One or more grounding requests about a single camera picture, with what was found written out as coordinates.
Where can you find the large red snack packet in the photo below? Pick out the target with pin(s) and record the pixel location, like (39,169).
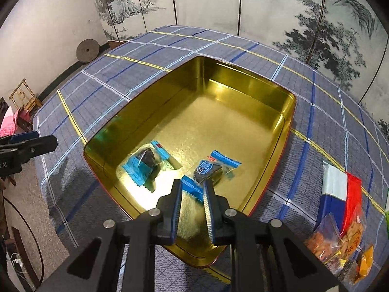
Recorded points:
(354,197)

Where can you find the blue and white snack packet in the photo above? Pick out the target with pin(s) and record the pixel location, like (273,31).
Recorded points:
(332,206)

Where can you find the bamboo chair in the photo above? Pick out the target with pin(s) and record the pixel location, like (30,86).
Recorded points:
(25,97)

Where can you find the landscape painted folding screen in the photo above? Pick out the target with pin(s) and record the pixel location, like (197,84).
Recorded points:
(212,0)

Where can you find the round stone disc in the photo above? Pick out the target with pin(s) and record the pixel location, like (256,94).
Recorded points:
(87,50)

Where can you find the blue plaid tablecloth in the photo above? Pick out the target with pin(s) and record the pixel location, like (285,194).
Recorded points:
(152,45)

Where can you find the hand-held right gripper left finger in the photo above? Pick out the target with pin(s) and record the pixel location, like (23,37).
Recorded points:
(175,210)

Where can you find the pink cloth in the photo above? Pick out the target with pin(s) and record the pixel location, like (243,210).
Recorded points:
(8,123)

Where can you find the gold tin box red sides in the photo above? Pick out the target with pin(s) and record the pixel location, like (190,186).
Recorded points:
(212,121)

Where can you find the yellow-ended clear snack packet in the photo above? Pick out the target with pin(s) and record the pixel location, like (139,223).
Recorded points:
(349,272)

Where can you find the orange yellow snack packet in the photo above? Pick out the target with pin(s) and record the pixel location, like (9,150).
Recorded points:
(366,261)

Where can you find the clear packet of orange snacks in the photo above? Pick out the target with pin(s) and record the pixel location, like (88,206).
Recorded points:
(352,238)
(322,243)

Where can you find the green tissue pack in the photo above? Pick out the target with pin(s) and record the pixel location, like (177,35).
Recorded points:
(387,213)

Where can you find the small dark red snack packet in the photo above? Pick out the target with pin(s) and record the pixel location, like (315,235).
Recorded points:
(333,264)

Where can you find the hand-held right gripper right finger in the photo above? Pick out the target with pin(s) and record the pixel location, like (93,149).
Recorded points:
(209,216)

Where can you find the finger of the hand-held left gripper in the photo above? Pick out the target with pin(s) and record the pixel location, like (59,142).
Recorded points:
(42,145)
(25,136)

